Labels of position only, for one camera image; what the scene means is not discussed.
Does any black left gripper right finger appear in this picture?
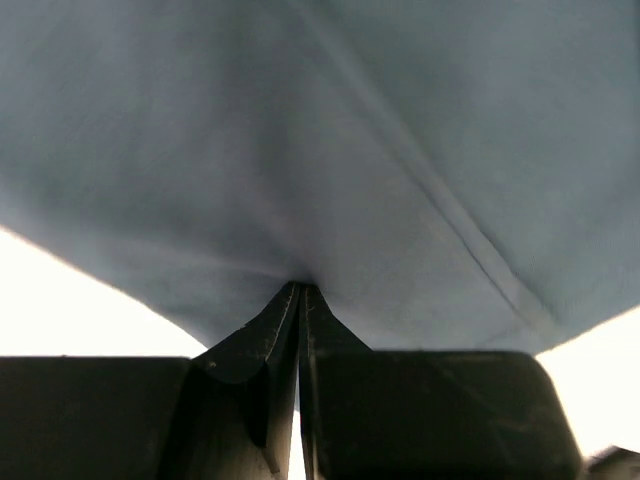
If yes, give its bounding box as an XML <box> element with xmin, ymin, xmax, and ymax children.
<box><xmin>299</xmin><ymin>286</ymin><xmax>583</xmax><ymax>479</ymax></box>

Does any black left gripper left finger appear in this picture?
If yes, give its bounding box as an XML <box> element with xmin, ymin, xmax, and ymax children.
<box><xmin>1</xmin><ymin>283</ymin><xmax>299</xmax><ymax>479</ymax></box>

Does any blue-grey t-shirt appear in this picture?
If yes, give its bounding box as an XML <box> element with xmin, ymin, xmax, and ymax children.
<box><xmin>1</xmin><ymin>1</ymin><xmax>639</xmax><ymax>353</ymax></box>

